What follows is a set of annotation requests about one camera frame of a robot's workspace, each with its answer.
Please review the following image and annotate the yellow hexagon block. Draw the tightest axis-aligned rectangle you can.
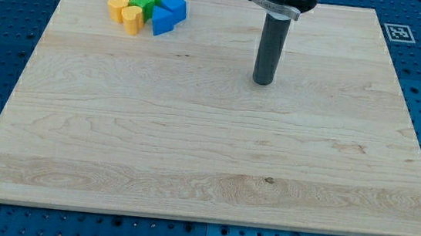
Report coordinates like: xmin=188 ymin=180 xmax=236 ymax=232
xmin=107 ymin=0 xmax=130 ymax=23

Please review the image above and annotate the large wooden board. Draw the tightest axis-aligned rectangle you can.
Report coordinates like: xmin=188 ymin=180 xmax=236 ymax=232
xmin=0 ymin=0 xmax=421 ymax=236

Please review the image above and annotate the blue triangle block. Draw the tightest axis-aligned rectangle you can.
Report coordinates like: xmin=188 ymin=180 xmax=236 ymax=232
xmin=152 ymin=6 xmax=175 ymax=36

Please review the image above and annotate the grey cylindrical pointer rod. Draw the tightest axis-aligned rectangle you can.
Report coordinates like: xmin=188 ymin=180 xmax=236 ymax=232
xmin=252 ymin=13 xmax=291 ymax=86

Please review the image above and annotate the blue cube block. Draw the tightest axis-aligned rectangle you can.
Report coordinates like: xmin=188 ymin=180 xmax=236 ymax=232
xmin=160 ymin=0 xmax=187 ymax=24

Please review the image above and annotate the yellow heart block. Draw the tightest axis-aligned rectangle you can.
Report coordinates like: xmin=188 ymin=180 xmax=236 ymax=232
xmin=121 ymin=5 xmax=144 ymax=35

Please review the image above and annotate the green star block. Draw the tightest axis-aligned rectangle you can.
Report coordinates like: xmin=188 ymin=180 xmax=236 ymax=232
xmin=129 ymin=0 xmax=155 ymax=22

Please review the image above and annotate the white fiducial marker tag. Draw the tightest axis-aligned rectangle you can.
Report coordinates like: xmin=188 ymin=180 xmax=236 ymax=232
xmin=384 ymin=23 xmax=416 ymax=44

